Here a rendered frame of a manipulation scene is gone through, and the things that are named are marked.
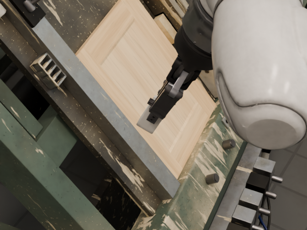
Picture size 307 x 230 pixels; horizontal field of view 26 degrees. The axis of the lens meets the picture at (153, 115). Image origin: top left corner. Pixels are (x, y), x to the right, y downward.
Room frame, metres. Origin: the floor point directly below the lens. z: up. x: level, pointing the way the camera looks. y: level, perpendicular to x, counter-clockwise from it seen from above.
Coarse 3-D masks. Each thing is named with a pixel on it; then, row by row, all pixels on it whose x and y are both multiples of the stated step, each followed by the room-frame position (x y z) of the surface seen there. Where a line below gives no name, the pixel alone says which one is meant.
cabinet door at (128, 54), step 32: (128, 0) 1.39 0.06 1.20; (96, 32) 1.25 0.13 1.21; (128, 32) 1.32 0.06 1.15; (160, 32) 1.39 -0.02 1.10; (96, 64) 1.18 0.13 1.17; (128, 64) 1.24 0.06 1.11; (160, 64) 1.31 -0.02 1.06; (128, 96) 1.17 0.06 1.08; (192, 96) 1.30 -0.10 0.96; (160, 128) 1.15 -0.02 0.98; (192, 128) 1.21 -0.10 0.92
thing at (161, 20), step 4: (156, 16) 1.43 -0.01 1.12; (160, 16) 1.41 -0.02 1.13; (164, 16) 1.42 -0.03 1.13; (156, 20) 1.40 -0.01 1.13; (160, 20) 1.40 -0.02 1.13; (164, 20) 1.41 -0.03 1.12; (160, 24) 1.40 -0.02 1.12; (164, 24) 1.40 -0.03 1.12; (168, 24) 1.41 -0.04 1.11; (160, 28) 1.40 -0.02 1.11; (164, 28) 1.39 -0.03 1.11; (168, 28) 1.40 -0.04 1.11; (172, 28) 1.41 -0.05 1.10; (164, 32) 1.39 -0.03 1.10; (168, 32) 1.39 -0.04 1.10; (172, 32) 1.40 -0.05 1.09; (176, 32) 1.41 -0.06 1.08; (168, 36) 1.39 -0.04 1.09; (172, 36) 1.39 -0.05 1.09; (172, 40) 1.38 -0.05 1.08
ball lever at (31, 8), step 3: (27, 0) 1.15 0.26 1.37; (30, 0) 1.15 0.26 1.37; (33, 0) 1.15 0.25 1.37; (36, 0) 1.15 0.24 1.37; (39, 0) 1.15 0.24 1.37; (24, 3) 1.14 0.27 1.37; (27, 3) 1.15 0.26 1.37; (30, 3) 1.15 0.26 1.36; (33, 3) 1.15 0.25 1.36; (24, 6) 1.14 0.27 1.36; (27, 6) 1.14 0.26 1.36; (30, 6) 1.14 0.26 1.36; (33, 6) 1.15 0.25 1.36; (27, 9) 1.14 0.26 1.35; (30, 9) 1.14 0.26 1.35; (33, 9) 1.14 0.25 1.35; (30, 12) 1.14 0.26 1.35
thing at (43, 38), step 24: (0, 0) 1.15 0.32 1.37; (24, 24) 1.13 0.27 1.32; (48, 24) 1.16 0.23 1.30; (48, 48) 1.11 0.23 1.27; (72, 72) 1.10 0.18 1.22; (96, 96) 1.09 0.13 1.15; (96, 120) 1.07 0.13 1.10; (120, 120) 1.07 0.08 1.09; (120, 144) 1.04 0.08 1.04; (144, 144) 1.06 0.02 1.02; (144, 168) 1.02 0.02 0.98; (168, 192) 1.00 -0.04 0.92
